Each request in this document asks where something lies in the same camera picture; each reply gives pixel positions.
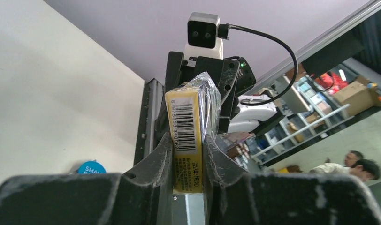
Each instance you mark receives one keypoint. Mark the white storage shelf rack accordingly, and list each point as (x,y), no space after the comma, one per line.
(325,114)

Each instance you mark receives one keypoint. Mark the playing card deck box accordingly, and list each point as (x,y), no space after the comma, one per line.
(193,113)

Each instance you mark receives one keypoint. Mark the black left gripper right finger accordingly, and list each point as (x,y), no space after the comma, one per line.
(234,196)

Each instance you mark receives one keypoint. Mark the brown cardboard box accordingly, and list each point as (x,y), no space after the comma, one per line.
(361,93)

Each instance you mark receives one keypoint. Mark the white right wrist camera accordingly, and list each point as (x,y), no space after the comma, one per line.
(203,40)

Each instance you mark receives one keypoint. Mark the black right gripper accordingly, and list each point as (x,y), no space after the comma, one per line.
(229,76)

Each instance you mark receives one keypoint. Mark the seated person black hair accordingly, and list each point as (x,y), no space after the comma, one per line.
(364,169)

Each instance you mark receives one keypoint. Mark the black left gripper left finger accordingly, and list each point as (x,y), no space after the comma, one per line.
(141,196)

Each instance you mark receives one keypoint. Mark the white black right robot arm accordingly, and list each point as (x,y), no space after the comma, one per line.
(252,115)

